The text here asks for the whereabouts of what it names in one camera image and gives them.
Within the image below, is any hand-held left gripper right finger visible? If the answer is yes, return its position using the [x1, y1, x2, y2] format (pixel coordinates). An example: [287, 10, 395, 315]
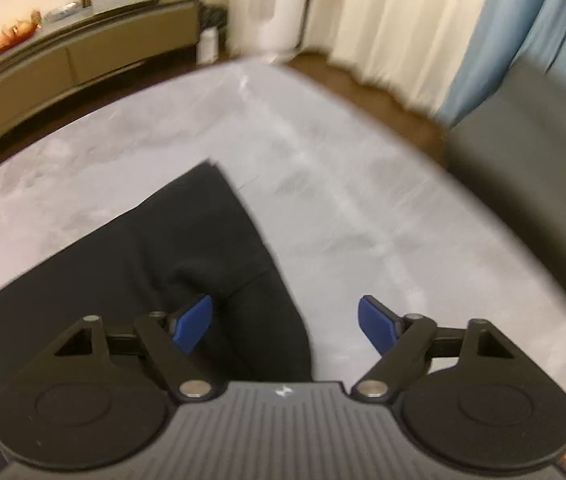
[352, 295, 514, 403]

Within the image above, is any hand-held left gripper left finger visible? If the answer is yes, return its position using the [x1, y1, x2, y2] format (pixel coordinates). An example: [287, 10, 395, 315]
[55, 294, 218, 403]

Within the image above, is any black garment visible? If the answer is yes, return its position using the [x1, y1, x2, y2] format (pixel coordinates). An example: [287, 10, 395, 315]
[0, 159, 314, 480]

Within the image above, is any grey sofa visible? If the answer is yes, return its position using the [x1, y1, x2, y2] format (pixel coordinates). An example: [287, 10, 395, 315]
[445, 57, 566, 453]

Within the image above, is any white floor container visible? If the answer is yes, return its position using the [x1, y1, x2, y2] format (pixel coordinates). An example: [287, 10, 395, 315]
[197, 27, 220, 63]

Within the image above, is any long grey tv cabinet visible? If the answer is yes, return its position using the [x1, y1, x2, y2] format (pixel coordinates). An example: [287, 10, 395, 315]
[0, 0, 201, 166]

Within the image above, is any cream pleated curtain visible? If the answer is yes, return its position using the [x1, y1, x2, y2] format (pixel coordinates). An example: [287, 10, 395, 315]
[228, 0, 498, 111]

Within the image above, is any black patterned bag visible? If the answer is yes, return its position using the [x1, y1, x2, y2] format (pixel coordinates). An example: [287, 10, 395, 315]
[199, 4, 228, 31]

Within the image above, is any white standing air conditioner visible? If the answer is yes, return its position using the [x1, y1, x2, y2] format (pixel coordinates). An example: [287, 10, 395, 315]
[255, 0, 310, 54]

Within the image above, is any blue curtain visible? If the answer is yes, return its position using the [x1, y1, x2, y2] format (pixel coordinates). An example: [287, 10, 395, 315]
[435, 0, 566, 128]

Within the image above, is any clear plastic packet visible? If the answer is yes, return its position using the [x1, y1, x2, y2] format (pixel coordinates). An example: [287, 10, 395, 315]
[43, 2, 81, 23]

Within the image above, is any red fruit bowl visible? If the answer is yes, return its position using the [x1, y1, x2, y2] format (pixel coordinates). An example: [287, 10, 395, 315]
[0, 9, 44, 57]

